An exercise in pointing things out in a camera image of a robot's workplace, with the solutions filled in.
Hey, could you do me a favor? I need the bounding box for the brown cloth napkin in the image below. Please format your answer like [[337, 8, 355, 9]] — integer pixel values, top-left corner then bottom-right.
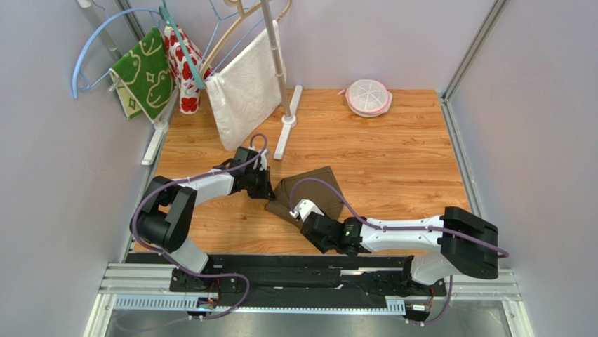
[[265, 166, 344, 229]]

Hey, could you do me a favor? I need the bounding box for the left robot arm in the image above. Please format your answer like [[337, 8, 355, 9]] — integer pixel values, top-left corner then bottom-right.
[[129, 147, 276, 275]]

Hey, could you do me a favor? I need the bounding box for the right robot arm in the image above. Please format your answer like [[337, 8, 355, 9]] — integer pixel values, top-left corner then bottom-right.
[[291, 199, 501, 286]]

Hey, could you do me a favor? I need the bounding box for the metal drying rack stand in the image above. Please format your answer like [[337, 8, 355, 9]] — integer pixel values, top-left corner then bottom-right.
[[260, 0, 303, 160]]

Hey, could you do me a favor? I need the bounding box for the white towel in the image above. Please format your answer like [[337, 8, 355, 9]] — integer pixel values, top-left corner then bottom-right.
[[205, 30, 281, 152]]

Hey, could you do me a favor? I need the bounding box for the red white patterned cloth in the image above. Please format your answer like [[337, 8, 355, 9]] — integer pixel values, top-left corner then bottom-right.
[[164, 26, 204, 114]]

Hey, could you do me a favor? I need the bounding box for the white pink lidded container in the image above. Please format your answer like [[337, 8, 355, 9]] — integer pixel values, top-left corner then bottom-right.
[[344, 79, 393, 118]]

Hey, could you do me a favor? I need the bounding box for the green patterned towel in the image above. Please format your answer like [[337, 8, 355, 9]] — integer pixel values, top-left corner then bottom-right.
[[109, 27, 175, 121]]

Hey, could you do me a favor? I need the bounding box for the beige wooden hanger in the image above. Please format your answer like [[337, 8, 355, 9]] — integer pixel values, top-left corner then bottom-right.
[[199, 0, 293, 75]]

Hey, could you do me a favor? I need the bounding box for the teal hanger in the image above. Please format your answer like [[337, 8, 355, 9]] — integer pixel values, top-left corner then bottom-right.
[[159, 0, 205, 90]]

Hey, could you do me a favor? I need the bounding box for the light blue hanger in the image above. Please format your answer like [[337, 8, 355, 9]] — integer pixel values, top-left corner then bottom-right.
[[71, 6, 162, 100]]

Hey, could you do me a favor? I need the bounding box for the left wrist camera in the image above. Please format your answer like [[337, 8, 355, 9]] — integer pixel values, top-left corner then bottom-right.
[[249, 146, 269, 171]]

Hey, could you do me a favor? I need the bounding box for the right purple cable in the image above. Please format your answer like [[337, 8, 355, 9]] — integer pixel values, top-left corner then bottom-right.
[[288, 177, 510, 326]]

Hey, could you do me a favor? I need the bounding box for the purple cable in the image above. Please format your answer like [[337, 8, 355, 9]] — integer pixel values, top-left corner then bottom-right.
[[288, 177, 510, 326], [131, 133, 270, 324]]

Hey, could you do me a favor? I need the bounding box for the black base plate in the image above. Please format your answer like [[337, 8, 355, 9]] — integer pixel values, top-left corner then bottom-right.
[[167, 254, 455, 309]]

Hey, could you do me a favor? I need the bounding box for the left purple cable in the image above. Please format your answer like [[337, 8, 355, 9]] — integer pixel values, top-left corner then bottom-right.
[[131, 133, 270, 324]]

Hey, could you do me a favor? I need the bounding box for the aluminium frame rail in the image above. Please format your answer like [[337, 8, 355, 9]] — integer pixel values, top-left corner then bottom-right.
[[441, 0, 510, 103]]

